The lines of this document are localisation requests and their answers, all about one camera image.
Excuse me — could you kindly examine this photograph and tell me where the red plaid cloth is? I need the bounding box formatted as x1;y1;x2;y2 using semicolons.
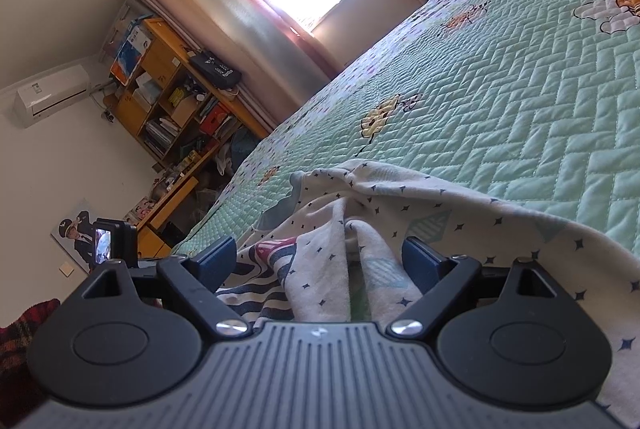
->
0;299;61;410

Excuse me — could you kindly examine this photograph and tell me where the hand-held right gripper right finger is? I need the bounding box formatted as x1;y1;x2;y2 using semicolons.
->
389;235;560;340

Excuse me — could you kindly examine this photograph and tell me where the white star-print shirt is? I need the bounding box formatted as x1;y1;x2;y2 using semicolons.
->
217;159;640;429

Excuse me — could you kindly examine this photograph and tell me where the green quilted bee bedspread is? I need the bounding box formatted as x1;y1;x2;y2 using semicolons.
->
172;0;640;270

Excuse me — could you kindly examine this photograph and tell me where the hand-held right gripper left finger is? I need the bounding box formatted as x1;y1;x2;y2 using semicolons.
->
80;235;251;341

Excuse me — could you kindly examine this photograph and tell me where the white air conditioner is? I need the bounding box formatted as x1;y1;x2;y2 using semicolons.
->
12;64;93;130

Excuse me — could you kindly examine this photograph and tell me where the wooden bookshelf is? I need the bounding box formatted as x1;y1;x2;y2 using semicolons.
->
102;14;271;160

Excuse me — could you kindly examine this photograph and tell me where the black hanging bag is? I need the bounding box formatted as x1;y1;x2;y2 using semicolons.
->
187;50;243;90

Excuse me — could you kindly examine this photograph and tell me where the wall poster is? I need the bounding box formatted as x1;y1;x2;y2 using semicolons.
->
50;198;108;275

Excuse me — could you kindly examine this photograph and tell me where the pile of bags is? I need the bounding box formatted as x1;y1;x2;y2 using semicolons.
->
197;129;261;210

